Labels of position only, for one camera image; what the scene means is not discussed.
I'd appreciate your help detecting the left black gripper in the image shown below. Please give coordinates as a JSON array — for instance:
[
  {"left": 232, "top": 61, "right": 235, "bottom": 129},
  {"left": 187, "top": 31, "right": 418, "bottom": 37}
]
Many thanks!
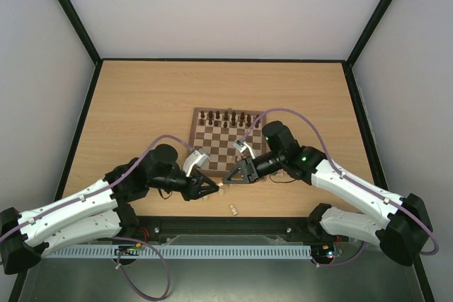
[{"left": 150, "top": 168, "right": 219, "bottom": 202}]

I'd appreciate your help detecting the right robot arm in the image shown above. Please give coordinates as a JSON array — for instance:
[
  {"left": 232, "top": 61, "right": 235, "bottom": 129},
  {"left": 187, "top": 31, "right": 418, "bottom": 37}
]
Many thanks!
[{"left": 222, "top": 121, "right": 432, "bottom": 266}]

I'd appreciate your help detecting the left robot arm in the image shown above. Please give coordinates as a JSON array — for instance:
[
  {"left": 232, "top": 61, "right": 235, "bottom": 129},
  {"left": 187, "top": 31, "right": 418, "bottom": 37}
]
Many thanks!
[{"left": 1, "top": 144, "right": 219, "bottom": 274}]

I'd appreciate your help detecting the lying light chess piece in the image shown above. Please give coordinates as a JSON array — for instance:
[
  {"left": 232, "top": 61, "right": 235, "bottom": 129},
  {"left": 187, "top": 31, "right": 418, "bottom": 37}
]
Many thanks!
[{"left": 230, "top": 204, "right": 238, "bottom": 216}]

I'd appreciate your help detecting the wooden chess board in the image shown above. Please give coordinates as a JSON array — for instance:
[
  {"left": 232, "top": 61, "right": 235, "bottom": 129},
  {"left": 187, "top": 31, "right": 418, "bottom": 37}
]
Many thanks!
[{"left": 189, "top": 108, "right": 267, "bottom": 178}]

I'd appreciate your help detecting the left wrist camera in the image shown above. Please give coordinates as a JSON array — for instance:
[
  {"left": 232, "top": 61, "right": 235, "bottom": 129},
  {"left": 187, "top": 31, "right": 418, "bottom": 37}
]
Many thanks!
[{"left": 182, "top": 149, "right": 210, "bottom": 177}]

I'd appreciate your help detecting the black aluminium frame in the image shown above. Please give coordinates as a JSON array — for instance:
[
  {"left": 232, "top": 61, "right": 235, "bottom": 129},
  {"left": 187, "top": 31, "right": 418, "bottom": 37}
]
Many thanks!
[{"left": 6, "top": 0, "right": 436, "bottom": 302}]

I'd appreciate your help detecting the white slotted cable duct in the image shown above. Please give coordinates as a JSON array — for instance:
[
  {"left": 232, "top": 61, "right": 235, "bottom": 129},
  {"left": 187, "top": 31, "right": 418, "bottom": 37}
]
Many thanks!
[{"left": 48, "top": 245, "right": 311, "bottom": 260}]

